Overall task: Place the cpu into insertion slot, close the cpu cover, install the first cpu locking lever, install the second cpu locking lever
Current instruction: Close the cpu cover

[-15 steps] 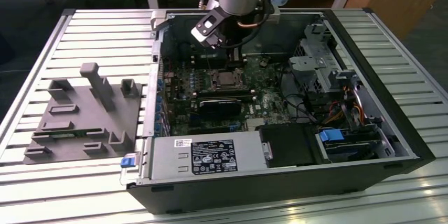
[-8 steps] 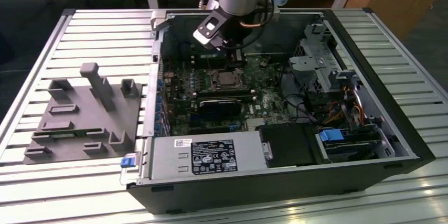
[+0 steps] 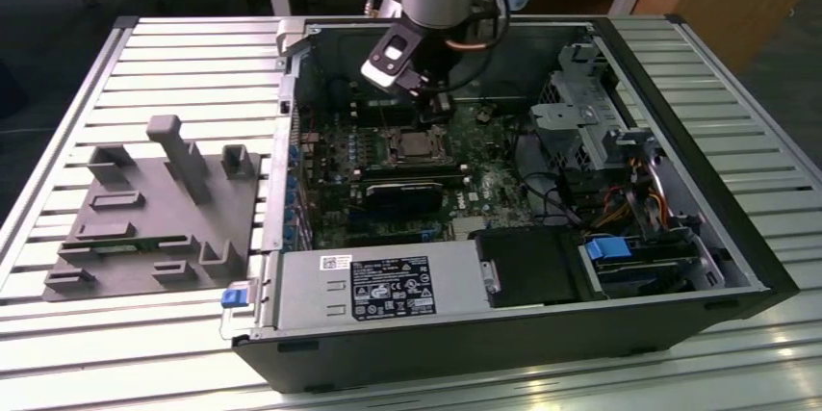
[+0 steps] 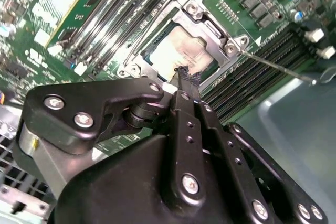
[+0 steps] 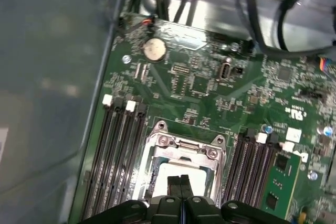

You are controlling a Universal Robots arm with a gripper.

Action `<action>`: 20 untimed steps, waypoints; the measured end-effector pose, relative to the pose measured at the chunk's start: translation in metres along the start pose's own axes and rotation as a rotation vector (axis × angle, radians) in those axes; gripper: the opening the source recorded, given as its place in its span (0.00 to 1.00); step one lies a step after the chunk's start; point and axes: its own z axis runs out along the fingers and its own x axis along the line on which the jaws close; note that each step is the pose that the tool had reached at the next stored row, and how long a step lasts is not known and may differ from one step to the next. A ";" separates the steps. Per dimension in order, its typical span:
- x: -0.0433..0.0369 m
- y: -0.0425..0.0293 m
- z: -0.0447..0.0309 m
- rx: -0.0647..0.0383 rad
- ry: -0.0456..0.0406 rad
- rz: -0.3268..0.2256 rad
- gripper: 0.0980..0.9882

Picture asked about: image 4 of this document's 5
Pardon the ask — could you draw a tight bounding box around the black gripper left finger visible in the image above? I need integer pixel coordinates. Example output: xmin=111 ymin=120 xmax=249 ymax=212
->
xmin=14 ymin=65 xmax=208 ymax=209

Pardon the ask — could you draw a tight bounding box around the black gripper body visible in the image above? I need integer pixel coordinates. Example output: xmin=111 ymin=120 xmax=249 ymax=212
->
xmin=54 ymin=133 xmax=297 ymax=224

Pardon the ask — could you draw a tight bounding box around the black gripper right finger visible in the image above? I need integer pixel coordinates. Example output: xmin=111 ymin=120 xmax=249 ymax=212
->
xmin=188 ymin=71 xmax=329 ymax=224

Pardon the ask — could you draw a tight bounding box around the silver CPU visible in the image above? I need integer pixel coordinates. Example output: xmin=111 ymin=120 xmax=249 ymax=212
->
xmin=141 ymin=20 xmax=220 ymax=83

